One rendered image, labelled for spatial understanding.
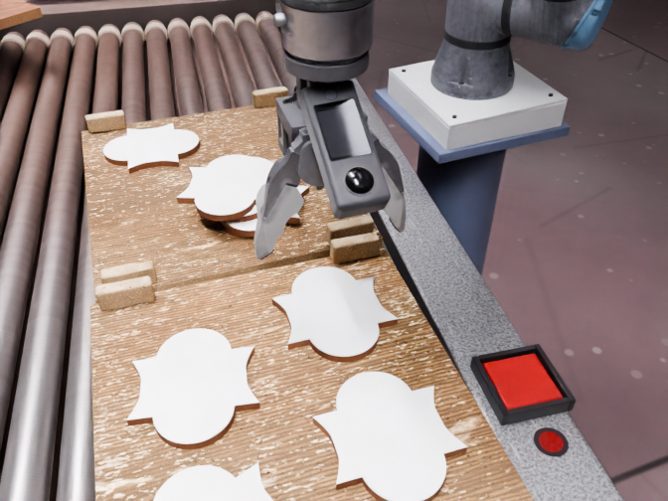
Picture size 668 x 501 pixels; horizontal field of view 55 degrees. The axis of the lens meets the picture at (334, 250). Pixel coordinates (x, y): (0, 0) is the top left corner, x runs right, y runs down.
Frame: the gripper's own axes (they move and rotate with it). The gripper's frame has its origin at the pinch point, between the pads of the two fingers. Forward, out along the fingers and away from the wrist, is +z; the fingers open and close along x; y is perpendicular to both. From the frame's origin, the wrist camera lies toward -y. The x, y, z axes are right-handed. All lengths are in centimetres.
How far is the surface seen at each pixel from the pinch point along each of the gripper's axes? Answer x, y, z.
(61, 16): 30, 105, 8
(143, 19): 12, 104, 11
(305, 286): 2.0, 4.2, 8.0
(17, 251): 34.4, 24.3, 10.8
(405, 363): -4.8, -8.8, 9.0
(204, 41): 1, 87, 11
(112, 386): 23.6, -3.0, 9.1
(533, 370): -17.1, -13.0, 9.7
